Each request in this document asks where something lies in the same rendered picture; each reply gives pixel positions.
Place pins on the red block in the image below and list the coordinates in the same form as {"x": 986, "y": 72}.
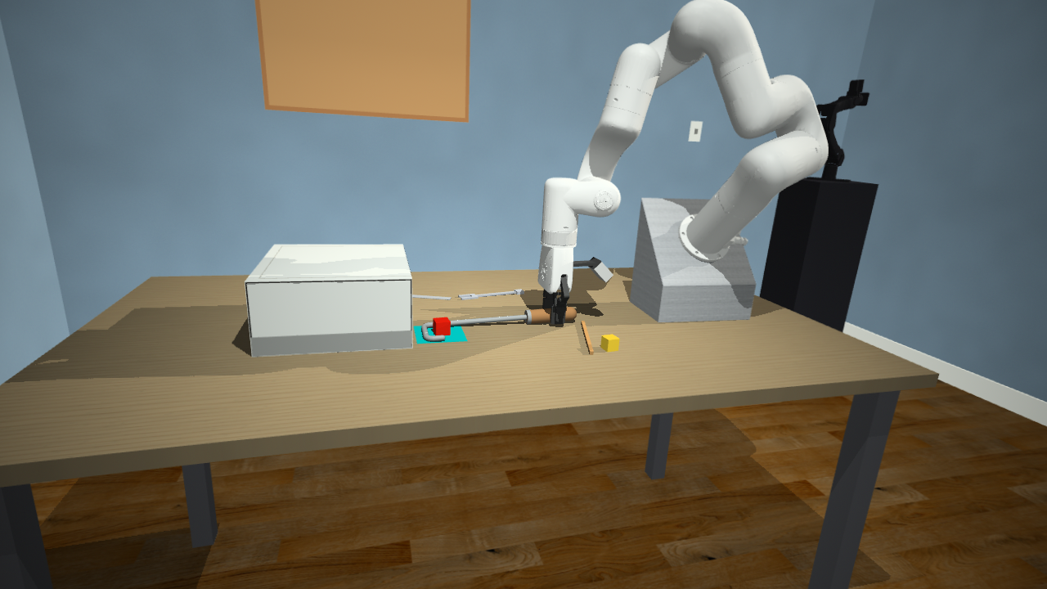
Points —
{"x": 441, "y": 326}

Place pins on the yellow cube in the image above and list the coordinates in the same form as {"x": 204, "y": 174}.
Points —
{"x": 609, "y": 343}

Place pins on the teal square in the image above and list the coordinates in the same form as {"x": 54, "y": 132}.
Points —
{"x": 457, "y": 335}

